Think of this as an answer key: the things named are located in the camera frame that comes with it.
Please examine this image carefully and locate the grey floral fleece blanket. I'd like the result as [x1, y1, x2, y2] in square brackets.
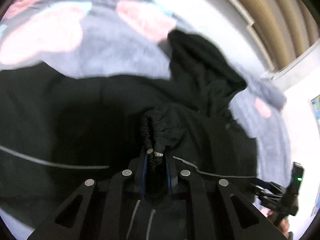
[0, 0, 293, 238]

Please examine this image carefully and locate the black hooded sweatshirt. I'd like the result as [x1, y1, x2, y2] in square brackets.
[1, 30, 257, 239]

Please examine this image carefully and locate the person's right hand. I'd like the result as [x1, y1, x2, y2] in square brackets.
[279, 217, 292, 239]

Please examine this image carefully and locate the beige window curtain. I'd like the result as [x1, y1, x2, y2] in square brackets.
[235, 0, 319, 71]

